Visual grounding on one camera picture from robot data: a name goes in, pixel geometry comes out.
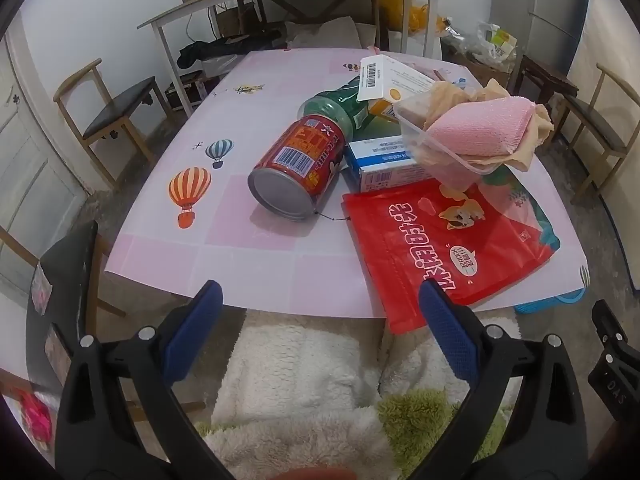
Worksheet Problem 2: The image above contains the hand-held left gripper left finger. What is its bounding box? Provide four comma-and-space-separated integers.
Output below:
55, 280, 236, 480

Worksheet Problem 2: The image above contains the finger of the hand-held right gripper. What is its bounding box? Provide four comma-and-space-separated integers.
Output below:
591, 300, 633, 348

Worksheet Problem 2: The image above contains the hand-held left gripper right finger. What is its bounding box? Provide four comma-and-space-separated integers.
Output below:
417, 279, 588, 480

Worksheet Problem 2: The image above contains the blue plastic basket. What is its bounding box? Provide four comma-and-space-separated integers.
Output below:
515, 287, 598, 316

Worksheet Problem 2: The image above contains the red snack pouch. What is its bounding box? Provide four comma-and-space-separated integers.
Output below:
341, 178, 561, 336

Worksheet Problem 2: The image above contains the teal floral packet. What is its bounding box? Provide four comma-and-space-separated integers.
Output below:
487, 165, 561, 256

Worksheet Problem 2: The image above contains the blue and white box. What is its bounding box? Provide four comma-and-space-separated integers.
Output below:
345, 136, 436, 193

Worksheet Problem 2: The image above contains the beige cloth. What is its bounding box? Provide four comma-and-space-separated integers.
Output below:
417, 78, 555, 173

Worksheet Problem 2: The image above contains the red drink can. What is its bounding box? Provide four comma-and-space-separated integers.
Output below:
247, 115, 348, 222

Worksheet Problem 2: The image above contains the pink cloth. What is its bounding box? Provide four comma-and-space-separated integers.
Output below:
427, 97, 536, 158

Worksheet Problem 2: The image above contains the clear plastic container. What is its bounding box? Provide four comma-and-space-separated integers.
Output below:
392, 85, 501, 177

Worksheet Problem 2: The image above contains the green plastic bottle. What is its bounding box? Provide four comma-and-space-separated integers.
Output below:
298, 76, 396, 143

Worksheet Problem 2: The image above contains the white and orange box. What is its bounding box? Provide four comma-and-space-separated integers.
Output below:
357, 55, 436, 121

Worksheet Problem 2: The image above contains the person's fluffy white green robe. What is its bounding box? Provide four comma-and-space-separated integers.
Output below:
195, 307, 523, 480

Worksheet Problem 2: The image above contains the wooden chair with grey seat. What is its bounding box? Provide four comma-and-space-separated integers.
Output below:
557, 63, 640, 206

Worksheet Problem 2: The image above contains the white door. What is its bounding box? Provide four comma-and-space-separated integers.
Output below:
0, 35, 91, 281

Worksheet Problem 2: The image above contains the wooden chair with black seat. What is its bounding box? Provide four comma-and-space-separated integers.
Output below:
52, 58, 171, 191

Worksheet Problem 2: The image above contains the dark wooden stool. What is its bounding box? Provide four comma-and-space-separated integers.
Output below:
515, 55, 581, 111

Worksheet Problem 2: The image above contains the cardboard box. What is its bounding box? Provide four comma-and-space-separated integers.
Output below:
440, 40, 521, 86

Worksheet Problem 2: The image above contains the black clothing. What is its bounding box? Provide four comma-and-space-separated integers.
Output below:
177, 30, 283, 71

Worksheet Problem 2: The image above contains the white mattress with blue edge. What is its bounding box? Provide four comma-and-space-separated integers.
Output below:
565, 0, 640, 293

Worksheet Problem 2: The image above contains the white plastic bag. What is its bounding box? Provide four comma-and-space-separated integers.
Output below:
467, 22, 521, 66

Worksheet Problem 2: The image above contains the brown carton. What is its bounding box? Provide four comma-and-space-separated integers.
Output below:
216, 7, 261, 38

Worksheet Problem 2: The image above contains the white pillow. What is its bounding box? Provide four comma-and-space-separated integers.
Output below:
285, 16, 363, 51

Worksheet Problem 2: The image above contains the yellow plastic bag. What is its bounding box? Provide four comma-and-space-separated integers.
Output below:
377, 0, 443, 36

